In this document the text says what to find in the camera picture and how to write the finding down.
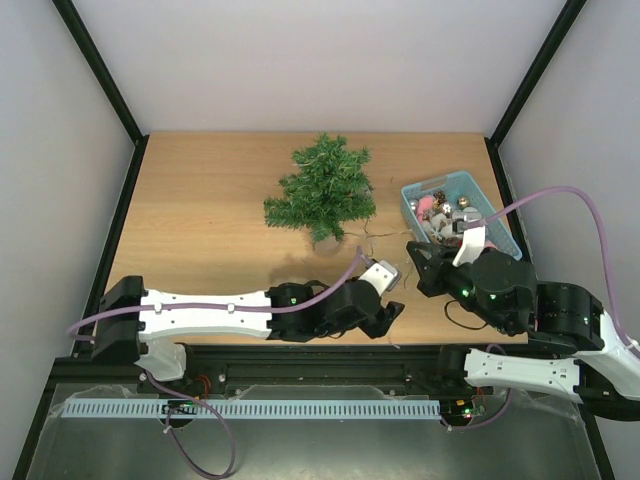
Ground light blue cable duct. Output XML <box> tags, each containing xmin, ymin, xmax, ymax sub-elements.
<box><xmin>61</xmin><ymin>398</ymin><xmax>441</xmax><ymax>420</ymax></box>

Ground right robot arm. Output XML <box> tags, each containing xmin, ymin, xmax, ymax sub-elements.
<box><xmin>406</xmin><ymin>241</ymin><xmax>639</xmax><ymax>422</ymax></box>

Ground light blue plastic basket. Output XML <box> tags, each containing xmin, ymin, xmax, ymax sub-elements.
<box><xmin>401</xmin><ymin>171</ymin><xmax>496</xmax><ymax>247</ymax></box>

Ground small green christmas tree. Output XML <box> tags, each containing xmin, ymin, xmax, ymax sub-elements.
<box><xmin>263</xmin><ymin>132</ymin><xmax>377</xmax><ymax>245</ymax></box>

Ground pink fluffy ornament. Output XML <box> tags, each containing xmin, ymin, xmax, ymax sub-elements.
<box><xmin>415</xmin><ymin>195</ymin><xmax>436</xmax><ymax>221</ymax></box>

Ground clear string lights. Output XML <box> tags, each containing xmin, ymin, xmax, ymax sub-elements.
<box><xmin>344</xmin><ymin>189</ymin><xmax>426</xmax><ymax>351</ymax></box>

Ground black aluminium frame rail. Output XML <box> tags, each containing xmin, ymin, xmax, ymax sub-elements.
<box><xmin>49</xmin><ymin>343</ymin><xmax>584</xmax><ymax>396</ymax></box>

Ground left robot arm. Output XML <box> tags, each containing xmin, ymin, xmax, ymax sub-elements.
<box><xmin>91</xmin><ymin>271</ymin><xmax>405</xmax><ymax>382</ymax></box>

